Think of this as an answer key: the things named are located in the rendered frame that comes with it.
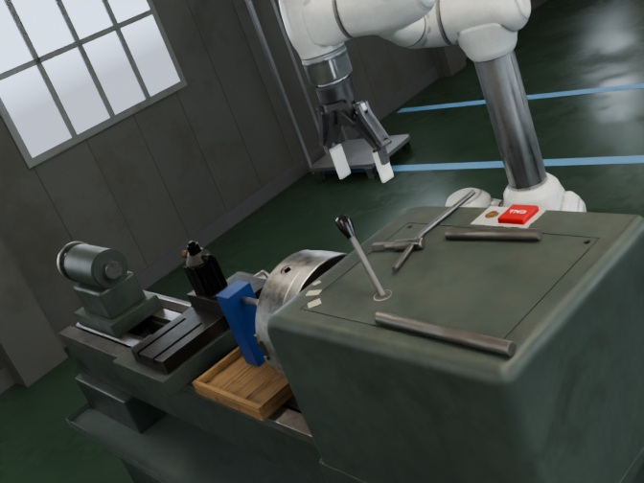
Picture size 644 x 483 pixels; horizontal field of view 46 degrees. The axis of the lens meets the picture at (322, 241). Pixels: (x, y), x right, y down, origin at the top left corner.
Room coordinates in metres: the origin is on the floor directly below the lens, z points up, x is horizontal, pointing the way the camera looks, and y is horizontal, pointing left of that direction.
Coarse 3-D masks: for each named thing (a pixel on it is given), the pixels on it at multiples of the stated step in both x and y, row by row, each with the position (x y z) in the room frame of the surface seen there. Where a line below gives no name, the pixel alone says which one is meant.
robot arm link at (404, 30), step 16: (336, 0) 1.41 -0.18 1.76; (352, 0) 1.39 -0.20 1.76; (368, 0) 1.37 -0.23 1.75; (384, 0) 1.36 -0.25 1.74; (400, 0) 1.35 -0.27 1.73; (416, 0) 1.34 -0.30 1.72; (432, 0) 1.36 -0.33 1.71; (352, 16) 1.39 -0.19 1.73; (368, 16) 1.38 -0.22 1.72; (384, 16) 1.36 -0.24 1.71; (400, 16) 1.36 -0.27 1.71; (416, 16) 1.36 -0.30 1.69; (352, 32) 1.41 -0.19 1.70; (368, 32) 1.40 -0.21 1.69; (384, 32) 1.41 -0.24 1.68; (400, 32) 1.77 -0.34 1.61; (416, 32) 1.82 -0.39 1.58
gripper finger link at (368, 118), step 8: (360, 104) 1.43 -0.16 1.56; (368, 104) 1.44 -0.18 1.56; (360, 112) 1.43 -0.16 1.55; (368, 112) 1.43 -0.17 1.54; (368, 120) 1.42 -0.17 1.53; (376, 120) 1.43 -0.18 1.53; (368, 128) 1.42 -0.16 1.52; (376, 128) 1.42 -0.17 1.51; (376, 136) 1.41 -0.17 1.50; (384, 136) 1.41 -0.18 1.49; (384, 144) 1.40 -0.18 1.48
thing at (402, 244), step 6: (396, 240) 1.42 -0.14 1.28; (402, 240) 1.41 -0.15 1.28; (408, 240) 1.40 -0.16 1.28; (414, 240) 1.39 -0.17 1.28; (420, 240) 1.38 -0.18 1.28; (372, 246) 1.45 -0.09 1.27; (378, 246) 1.44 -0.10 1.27; (384, 246) 1.43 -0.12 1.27; (390, 246) 1.42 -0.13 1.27; (396, 246) 1.41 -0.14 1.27; (402, 246) 1.40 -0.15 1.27; (420, 246) 1.38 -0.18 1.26
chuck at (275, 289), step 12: (300, 252) 1.64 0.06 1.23; (312, 252) 1.62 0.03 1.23; (324, 252) 1.61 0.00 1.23; (336, 252) 1.61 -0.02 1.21; (288, 264) 1.59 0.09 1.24; (300, 264) 1.57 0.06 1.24; (276, 276) 1.58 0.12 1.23; (288, 276) 1.55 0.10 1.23; (264, 288) 1.57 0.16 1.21; (276, 288) 1.54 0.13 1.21; (288, 288) 1.51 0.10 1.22; (264, 300) 1.55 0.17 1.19; (276, 300) 1.52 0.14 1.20; (264, 312) 1.53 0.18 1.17; (264, 324) 1.52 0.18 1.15; (264, 336) 1.51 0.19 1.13; (276, 360) 1.50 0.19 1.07; (276, 372) 1.54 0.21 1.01
